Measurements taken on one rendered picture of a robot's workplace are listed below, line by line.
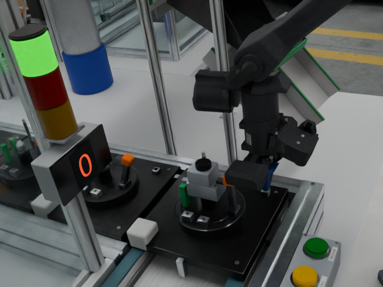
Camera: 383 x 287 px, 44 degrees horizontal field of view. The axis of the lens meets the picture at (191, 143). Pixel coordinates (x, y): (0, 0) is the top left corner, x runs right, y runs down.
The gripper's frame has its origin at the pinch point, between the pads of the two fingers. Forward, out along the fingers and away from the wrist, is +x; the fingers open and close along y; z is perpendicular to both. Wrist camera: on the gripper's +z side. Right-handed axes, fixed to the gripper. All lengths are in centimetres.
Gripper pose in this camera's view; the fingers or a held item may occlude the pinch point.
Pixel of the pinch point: (264, 173)
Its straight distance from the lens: 82.8
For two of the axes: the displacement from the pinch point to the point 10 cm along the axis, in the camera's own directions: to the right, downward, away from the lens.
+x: 1.4, 8.3, 5.5
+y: 4.6, -5.4, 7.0
